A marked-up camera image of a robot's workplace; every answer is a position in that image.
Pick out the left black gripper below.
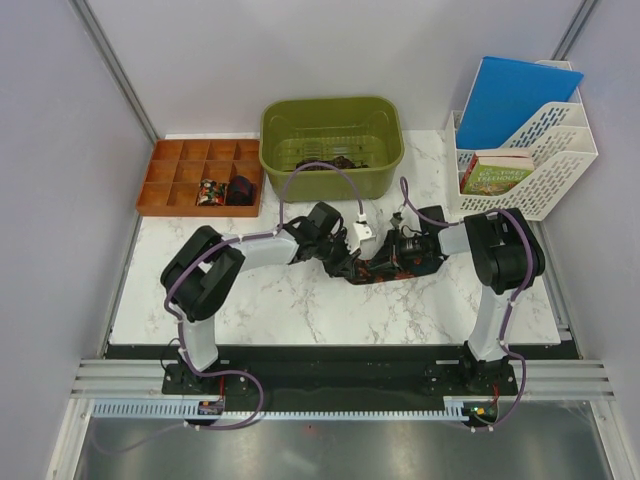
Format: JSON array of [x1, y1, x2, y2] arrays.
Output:
[[314, 230, 361, 279]]

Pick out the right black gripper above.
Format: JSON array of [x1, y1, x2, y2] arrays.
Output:
[[365, 228, 427, 275]]

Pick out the black orange floral tie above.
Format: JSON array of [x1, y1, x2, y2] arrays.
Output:
[[345, 257, 445, 285]]

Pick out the orange compartment tray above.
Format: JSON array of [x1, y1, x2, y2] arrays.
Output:
[[136, 138, 264, 218]]

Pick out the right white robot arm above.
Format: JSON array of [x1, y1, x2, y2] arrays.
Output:
[[378, 206, 545, 395]]

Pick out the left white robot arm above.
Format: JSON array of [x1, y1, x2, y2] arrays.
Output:
[[160, 202, 372, 395]]

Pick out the green treehouse book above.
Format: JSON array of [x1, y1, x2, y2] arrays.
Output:
[[460, 148, 535, 196]]

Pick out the dark tie in basin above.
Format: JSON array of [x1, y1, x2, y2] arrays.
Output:
[[295, 155, 369, 171]]

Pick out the rolled dark navy tie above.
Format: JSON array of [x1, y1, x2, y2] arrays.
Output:
[[225, 175, 255, 206]]

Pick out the olive green plastic basin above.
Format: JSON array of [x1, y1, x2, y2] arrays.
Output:
[[259, 96, 404, 203]]

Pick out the white file organizer rack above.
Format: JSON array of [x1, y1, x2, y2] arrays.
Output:
[[444, 61, 598, 221]]

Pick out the rolled colourful floral tie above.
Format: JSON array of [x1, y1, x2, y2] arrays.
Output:
[[196, 178, 227, 207]]

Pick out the blue folder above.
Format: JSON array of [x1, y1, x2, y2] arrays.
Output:
[[456, 56, 584, 150]]

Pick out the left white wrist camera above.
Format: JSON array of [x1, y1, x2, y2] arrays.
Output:
[[346, 220, 376, 253]]

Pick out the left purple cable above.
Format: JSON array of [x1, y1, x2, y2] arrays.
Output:
[[92, 162, 369, 456]]

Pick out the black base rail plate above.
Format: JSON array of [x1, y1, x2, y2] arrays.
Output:
[[105, 342, 521, 414]]

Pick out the grey slotted cable duct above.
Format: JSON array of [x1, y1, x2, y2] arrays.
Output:
[[91, 397, 485, 421]]

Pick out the aluminium frame rail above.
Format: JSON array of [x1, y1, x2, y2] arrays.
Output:
[[72, 360, 614, 400]]

